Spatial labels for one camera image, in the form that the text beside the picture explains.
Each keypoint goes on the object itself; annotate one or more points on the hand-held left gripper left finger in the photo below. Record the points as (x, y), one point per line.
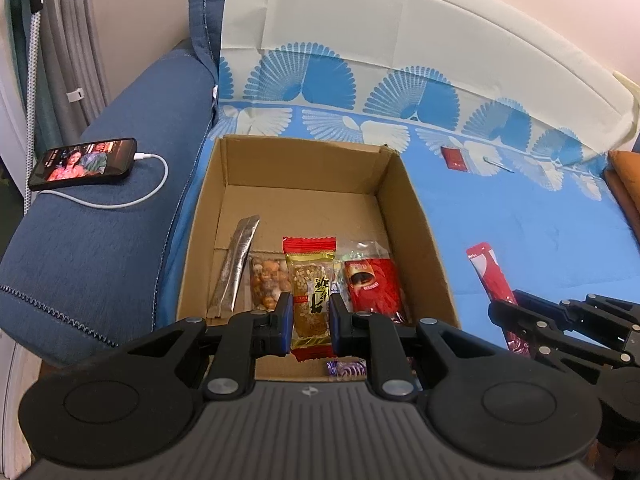
(285, 322)

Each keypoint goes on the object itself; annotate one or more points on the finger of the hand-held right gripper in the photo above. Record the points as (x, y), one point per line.
(550, 332)
(595, 310)

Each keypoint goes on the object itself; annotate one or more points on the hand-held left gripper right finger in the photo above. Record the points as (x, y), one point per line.
(336, 325)

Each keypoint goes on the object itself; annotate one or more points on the red-ended peanut brittle bar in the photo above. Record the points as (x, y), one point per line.
(306, 285)

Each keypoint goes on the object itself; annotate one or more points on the purple candy packet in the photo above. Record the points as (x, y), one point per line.
(345, 368)

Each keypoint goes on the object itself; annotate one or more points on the clear packet of mixed nuts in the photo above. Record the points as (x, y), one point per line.
(265, 280)

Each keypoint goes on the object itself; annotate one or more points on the red chocolate packet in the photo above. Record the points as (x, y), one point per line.
(372, 285)

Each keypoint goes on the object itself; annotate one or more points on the silver stick packet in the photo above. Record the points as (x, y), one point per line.
(237, 260)

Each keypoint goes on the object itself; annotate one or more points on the long red stick packet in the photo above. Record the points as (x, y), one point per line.
(487, 270)

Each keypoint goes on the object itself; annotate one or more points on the brown cardboard box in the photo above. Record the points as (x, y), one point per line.
(300, 210)

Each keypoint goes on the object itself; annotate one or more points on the orange cushion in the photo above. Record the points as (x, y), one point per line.
(627, 185)

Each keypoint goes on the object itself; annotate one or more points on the small flat red packet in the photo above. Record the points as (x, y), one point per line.
(453, 157)

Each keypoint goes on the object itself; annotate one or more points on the blue sofa armrest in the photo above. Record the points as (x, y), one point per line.
(100, 240)

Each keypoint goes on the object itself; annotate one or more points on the black smartphone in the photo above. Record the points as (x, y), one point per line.
(82, 162)

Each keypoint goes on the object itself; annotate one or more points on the white curtain clip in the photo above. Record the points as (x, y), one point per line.
(75, 94)

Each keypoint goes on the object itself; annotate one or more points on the teal curtain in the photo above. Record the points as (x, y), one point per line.
(50, 110)

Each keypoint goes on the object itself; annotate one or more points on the grey curtain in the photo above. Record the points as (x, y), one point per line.
(75, 35)

